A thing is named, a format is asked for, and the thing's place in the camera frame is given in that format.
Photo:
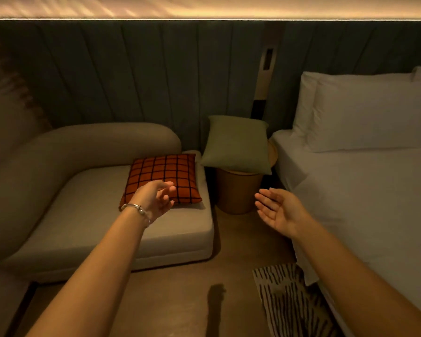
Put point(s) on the warm light strip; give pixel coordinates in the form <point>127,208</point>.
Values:
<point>210,19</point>

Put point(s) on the black and white striped rug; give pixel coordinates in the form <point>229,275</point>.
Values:
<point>287,301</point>

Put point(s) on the person's right hand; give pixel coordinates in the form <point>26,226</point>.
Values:
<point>287,214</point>

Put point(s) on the person's right forearm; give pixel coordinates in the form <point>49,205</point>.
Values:
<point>358,287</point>

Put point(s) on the orange checked cushion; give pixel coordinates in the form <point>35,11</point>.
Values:
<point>161,171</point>

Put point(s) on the round wooden side table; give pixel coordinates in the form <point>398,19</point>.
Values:
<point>236,191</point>

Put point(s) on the large white pillow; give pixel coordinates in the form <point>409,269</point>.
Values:
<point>372,115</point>

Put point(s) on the person's left forearm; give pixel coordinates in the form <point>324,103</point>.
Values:
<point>94,273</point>

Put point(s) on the person's right middle finger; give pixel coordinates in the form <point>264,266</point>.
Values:
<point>265,207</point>

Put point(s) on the olive green cushion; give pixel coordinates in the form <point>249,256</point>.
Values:
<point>235,145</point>

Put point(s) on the wall switch plate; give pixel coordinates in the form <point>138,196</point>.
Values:
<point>268,59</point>

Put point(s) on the person's left hand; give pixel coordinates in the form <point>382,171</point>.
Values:
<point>147,201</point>

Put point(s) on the person's left thumb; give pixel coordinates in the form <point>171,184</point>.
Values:
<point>160,183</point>

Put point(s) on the grey padded headboard panel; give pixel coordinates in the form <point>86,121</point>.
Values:
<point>144,73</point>

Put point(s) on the person's right little finger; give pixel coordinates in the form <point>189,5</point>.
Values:
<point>275,223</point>

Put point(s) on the person's right thumb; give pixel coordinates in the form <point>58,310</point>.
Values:
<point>279,193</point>

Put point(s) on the beige curved sofa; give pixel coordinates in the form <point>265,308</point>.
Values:
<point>73,207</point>

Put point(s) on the bed with white duvet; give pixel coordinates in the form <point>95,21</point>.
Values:
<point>365,193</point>

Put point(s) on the beige curtain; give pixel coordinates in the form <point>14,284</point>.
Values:
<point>10,101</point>

